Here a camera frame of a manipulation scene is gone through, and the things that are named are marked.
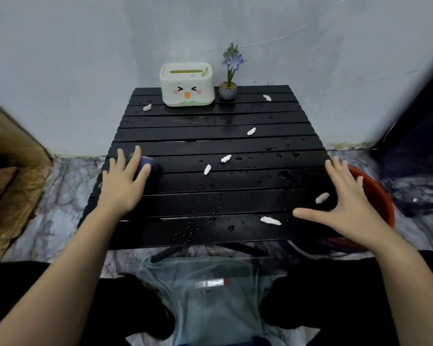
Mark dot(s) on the dark blue cleaning sponge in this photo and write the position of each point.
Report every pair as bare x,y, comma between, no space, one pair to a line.
155,170

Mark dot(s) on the black slatted folding table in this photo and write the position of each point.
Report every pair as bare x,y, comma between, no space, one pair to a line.
216,140

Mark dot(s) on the person's left hand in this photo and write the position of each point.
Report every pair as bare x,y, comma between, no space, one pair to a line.
121,192

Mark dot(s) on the person's right hand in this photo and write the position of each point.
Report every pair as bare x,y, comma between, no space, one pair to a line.
352,212

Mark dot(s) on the person's right forearm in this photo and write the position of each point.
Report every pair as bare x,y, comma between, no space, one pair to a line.
411,284

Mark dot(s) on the person's left middle finger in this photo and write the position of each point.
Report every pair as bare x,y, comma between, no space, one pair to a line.
135,160

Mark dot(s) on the person's right thumb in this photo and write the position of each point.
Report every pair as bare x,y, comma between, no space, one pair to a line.
310,214

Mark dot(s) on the brown cardboard pieces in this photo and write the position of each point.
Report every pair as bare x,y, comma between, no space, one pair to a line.
10,183

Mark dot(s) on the person's left little finger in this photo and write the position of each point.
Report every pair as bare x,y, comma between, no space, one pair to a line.
112,167

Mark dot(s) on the person's right middle finger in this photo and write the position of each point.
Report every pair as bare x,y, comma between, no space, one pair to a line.
339,169

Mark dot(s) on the white tissue box with face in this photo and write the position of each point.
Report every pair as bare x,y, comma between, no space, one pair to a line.
187,84

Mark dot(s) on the person's right little finger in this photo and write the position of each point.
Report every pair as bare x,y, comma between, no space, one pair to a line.
360,185

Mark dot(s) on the clear plastic bag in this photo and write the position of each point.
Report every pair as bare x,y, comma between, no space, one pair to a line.
209,306

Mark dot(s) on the person's left leg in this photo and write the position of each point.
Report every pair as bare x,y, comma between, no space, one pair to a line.
130,302

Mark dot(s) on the purple flower in grey pot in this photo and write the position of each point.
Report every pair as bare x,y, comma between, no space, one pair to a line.
228,90

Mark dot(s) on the person's left forearm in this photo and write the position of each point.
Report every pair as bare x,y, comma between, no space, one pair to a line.
61,281

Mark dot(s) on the red plastic basin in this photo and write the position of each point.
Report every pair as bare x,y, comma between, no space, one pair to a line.
379,201

